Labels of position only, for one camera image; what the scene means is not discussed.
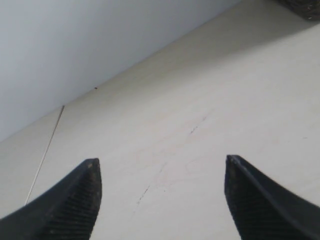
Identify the dark brown wicker basket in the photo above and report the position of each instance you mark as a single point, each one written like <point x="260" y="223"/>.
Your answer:
<point x="307" y="9"/>

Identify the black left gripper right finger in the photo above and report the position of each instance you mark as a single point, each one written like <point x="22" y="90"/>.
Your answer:
<point x="262" y="209"/>

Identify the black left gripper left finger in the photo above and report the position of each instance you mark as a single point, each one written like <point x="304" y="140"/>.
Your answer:
<point x="67" y="211"/>

